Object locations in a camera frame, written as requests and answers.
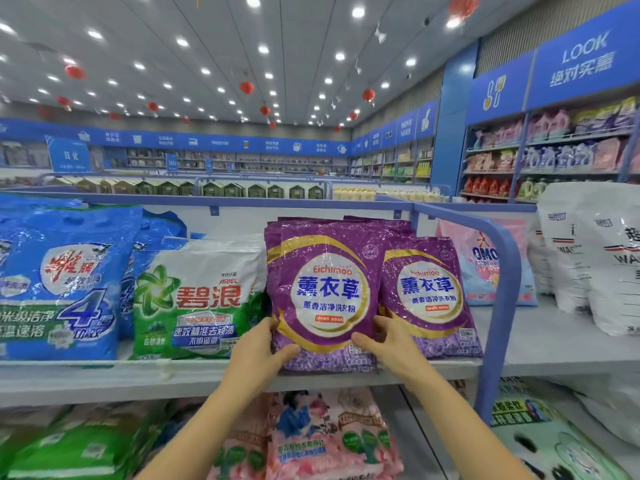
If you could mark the panda green detergent bag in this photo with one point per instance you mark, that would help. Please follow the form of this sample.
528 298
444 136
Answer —
560 435

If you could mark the blue wall sign band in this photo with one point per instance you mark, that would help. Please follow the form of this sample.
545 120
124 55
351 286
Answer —
200 140

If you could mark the white green detergent bag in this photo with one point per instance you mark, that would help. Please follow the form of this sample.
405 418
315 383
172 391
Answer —
195 300

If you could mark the far wall racks with goods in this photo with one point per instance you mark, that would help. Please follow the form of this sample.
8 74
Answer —
250 163

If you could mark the row of green boxes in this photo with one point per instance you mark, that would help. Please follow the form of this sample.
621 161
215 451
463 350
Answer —
180 189

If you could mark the blue sign with utensil icons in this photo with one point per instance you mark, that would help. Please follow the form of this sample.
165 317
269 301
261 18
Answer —
498 90

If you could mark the pile of pink detergent bags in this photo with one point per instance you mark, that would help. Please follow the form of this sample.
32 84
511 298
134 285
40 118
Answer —
320 435

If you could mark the stack of green bags below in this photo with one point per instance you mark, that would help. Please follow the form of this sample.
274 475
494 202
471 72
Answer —
70 445

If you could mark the grey shelf with blue frame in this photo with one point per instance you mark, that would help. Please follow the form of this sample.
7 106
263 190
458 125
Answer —
560 345

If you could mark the purple detergent bag gold oval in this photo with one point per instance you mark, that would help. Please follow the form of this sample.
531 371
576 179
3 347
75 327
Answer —
380 225
320 285
430 295

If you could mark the person's right hand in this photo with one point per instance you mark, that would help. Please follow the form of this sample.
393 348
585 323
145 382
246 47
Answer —
395 357

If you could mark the person's right forearm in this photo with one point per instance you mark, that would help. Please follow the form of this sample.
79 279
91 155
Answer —
465 430

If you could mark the wall rack with pink goods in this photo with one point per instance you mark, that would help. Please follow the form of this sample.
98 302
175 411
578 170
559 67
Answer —
550 150

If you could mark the person's left forearm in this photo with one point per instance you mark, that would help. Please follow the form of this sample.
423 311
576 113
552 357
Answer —
200 440

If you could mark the ceiling spotlights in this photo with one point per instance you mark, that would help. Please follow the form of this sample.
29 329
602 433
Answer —
358 12

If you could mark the blue aisle sign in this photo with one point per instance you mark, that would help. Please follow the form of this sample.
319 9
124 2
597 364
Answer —
70 155

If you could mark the hanging red lanterns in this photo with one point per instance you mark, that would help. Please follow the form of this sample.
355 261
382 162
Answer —
74 72

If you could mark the row of pale bottles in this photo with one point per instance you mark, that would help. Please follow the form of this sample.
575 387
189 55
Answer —
385 194

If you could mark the blue sign white lettering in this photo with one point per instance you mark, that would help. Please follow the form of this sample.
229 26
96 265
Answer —
585 55

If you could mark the person's left hand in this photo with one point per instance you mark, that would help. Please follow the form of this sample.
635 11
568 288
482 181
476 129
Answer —
260 360

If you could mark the pink detergent bag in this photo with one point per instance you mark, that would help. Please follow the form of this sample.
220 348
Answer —
480 260

